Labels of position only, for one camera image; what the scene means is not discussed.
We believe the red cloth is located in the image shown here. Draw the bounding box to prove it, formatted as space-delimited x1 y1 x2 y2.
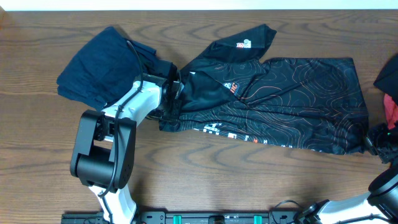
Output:
384 94 397 129

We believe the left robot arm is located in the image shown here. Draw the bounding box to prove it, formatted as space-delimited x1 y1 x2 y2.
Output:
62 61 182 223

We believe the folded dark blue garment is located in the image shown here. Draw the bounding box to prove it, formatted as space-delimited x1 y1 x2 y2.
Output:
57 27 159 111

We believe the black orange patterned sports jersey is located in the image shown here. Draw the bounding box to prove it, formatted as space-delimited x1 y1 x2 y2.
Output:
159 25 369 155

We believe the black fabric at right edge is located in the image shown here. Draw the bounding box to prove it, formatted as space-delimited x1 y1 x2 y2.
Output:
373 54 398 104

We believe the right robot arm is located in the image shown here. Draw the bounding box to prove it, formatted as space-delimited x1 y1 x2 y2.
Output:
296 123 397 224

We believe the black aluminium mounting rail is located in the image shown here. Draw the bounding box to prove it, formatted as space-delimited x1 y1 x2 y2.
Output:
60 211 298 224

